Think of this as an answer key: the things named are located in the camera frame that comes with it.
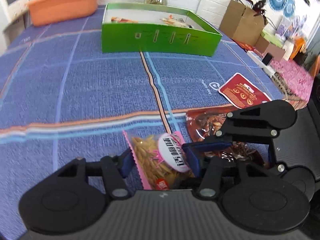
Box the orange plastic basin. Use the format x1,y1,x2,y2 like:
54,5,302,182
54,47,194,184
28,0,98,27

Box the clear snack bag orange top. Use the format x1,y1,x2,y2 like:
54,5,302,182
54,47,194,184
161,15,193,29

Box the pink fluffy rug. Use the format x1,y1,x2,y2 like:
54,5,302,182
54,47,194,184
270,59,314,101

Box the pink snack bag yellow strips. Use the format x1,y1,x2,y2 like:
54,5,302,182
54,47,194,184
123,131,194,191

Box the red daily nuts packet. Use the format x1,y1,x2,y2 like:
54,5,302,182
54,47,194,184
218,73,272,109

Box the blue patterned tablecloth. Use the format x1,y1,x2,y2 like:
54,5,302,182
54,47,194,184
1,6,283,239

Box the brown paper bag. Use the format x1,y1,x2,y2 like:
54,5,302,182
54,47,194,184
219,0,268,46

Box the orange yellow snack packet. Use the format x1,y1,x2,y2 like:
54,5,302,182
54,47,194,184
111,17,138,23

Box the white power strip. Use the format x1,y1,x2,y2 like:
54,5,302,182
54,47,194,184
247,50,276,77

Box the brown dried snack packet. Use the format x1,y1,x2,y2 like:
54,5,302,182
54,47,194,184
185,105,268,168

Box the white appliance with screen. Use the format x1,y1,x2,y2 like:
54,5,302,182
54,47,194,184
1,0,29,29

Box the green cardboard box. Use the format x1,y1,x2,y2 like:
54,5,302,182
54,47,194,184
101,3,222,56

